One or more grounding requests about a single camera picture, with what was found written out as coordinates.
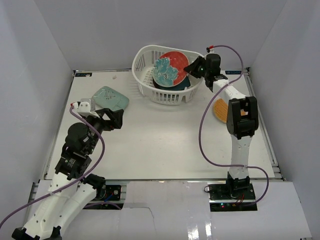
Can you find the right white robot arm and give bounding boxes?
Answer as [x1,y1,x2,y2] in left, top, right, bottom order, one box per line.
[184,53,259,200]

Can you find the orange woven round plate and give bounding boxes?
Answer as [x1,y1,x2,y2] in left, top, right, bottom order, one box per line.
[212,98,247,124]

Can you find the blue table label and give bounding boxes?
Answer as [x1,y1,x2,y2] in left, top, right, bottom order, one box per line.
[74,72,92,78]
[225,70,242,75]

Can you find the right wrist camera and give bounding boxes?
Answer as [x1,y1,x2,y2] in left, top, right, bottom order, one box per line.
[206,45,216,55]

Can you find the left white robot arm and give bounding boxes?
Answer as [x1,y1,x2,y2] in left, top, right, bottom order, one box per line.
[11,106,124,240]

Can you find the right blue table label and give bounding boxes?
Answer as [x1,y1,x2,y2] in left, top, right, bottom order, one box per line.
[225,70,242,75]

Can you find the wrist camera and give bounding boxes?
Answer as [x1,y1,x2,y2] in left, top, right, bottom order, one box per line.
[71,98,99,118]
[206,45,216,55]

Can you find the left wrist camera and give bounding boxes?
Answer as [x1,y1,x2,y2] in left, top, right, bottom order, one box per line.
[71,98,99,118]

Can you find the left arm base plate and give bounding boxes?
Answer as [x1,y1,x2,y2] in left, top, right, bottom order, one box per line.
[94,185,122,202]

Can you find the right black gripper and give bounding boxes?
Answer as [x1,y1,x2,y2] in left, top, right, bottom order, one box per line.
[183,55,210,79]

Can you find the red and teal floral plate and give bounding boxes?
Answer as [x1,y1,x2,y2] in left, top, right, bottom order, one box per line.
[152,51,189,88]

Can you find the light green rectangular plate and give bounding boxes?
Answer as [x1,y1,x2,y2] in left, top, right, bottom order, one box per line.
[92,86,130,112]

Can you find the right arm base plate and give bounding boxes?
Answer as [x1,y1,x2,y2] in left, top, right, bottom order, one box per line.
[203,183,258,213]

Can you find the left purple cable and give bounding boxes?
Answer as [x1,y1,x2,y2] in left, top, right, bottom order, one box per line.
[0,103,106,227]

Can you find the dark teal square plate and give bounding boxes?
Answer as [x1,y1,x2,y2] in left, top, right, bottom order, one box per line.
[152,76,191,91]

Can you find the left blue table label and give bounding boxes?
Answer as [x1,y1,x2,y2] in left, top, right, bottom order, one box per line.
[74,72,92,78]

